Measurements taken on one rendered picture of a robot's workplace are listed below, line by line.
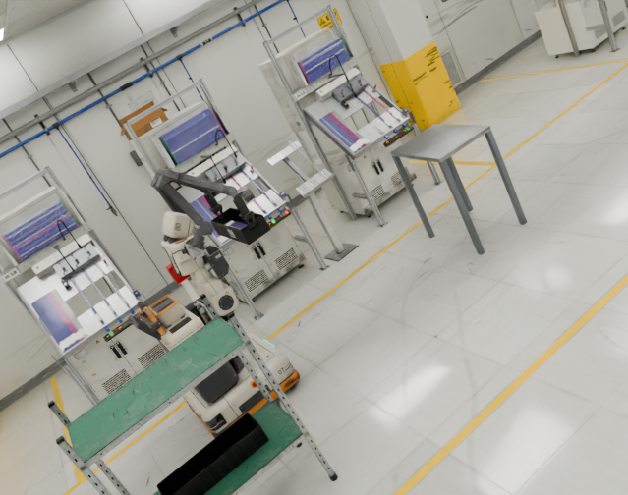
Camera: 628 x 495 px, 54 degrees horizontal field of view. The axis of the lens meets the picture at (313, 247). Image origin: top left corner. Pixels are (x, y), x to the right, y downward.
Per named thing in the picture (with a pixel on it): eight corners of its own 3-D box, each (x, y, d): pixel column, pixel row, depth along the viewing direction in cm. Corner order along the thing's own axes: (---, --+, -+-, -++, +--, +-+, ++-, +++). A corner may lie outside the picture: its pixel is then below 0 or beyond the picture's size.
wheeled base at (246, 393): (221, 448, 386) (201, 418, 377) (192, 411, 442) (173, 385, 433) (304, 380, 408) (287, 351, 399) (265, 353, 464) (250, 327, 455)
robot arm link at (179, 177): (167, 180, 377) (164, 177, 366) (170, 170, 378) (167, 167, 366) (236, 197, 380) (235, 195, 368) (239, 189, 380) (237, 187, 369)
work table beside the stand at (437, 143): (481, 255, 446) (439, 158, 417) (428, 237, 510) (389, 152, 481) (527, 222, 455) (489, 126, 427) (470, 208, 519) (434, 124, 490)
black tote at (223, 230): (218, 234, 431) (209, 221, 427) (238, 221, 436) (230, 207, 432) (249, 245, 381) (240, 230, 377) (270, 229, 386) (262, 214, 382)
